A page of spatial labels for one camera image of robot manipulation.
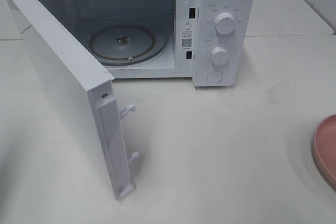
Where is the white round knob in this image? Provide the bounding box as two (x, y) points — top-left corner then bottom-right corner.
(210, 47), (230, 66)
(215, 10), (236, 35)

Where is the glass microwave turntable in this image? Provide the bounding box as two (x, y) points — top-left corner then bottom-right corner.
(89, 16), (173, 67)

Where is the white warning label sticker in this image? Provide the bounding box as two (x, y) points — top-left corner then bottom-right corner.
(180, 19), (195, 49)

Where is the white microwave oven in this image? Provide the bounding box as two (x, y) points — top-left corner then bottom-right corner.
(7, 0), (253, 87)

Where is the pink round plate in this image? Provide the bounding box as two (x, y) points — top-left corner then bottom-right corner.
(312, 114), (335, 190)

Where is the white round door button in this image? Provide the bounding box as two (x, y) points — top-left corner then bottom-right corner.
(207, 70), (223, 83)

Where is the white microwave door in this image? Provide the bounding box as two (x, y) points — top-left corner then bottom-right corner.
(7, 0), (139, 199)

